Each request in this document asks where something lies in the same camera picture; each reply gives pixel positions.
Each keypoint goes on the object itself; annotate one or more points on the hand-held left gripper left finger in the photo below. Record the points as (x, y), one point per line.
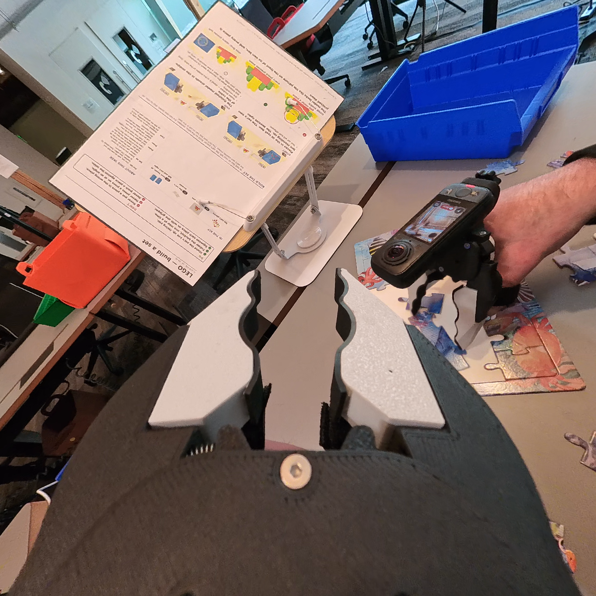
(205, 372)

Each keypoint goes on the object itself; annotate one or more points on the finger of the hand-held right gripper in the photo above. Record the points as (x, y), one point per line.
(465, 316)
(423, 295)

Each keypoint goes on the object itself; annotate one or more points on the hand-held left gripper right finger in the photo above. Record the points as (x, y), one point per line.
(391, 372)

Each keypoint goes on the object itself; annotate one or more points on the dark blue striped puzzle piece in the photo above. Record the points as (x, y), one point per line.
(434, 302)

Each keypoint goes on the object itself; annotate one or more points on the red octopus head puzzle piece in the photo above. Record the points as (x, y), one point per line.
(372, 278)

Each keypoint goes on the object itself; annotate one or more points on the sea print jigsaw puzzle board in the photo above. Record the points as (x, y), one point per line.
(484, 368)

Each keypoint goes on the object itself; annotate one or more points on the person's right forearm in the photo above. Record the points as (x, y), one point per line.
(586, 186)

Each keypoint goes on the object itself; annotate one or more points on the person's right hand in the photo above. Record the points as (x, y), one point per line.
(535, 223)

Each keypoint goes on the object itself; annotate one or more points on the joined blue whale puzzle pieces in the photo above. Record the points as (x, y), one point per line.
(440, 337)

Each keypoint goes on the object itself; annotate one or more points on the blue plastic bin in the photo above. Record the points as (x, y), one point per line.
(419, 135)

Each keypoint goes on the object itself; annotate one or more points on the grey blue white puzzle piece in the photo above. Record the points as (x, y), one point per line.
(577, 265)

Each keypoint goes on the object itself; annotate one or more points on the round clear disc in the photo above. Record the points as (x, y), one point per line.
(311, 238)

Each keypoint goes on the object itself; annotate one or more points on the pale wooden stand board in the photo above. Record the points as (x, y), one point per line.
(235, 242)

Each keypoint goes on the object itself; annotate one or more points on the small blue purple puzzle piece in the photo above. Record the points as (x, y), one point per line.
(560, 159)

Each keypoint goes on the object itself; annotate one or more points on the green plastic bin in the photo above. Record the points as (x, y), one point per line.
(51, 312)

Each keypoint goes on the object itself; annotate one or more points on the orange plastic bin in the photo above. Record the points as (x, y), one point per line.
(74, 260)

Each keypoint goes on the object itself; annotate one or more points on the white paper holder bar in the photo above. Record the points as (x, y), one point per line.
(284, 181)

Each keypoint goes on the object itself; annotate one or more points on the grey desk with brown edge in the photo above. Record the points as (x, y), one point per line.
(28, 363)

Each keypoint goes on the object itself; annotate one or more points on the white printed instruction sheet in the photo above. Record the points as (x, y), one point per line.
(163, 153)

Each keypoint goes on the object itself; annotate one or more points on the black slanted pole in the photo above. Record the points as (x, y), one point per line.
(28, 226)

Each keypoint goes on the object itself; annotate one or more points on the orange pufferfish puzzle piece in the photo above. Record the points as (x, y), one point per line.
(563, 549)

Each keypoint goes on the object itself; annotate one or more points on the brown cardboard box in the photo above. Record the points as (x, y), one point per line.
(21, 540)

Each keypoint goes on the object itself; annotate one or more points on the long brown desk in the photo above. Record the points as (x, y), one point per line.
(307, 21)

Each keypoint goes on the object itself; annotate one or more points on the white paper notice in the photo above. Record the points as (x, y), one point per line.
(5, 166)

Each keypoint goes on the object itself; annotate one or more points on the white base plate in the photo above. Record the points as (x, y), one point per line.
(340, 219)

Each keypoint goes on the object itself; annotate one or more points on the grey metal bracket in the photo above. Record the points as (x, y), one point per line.
(291, 250)

